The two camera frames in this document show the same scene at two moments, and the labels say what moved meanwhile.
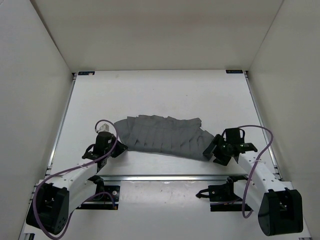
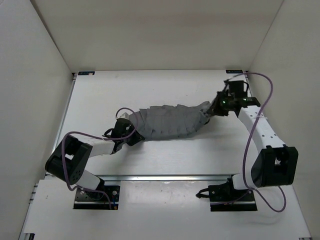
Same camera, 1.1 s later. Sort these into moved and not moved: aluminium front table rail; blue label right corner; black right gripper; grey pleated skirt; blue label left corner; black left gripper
Moved: grey pleated skirt; black right gripper; black left gripper
Not moved: blue label left corner; blue label right corner; aluminium front table rail
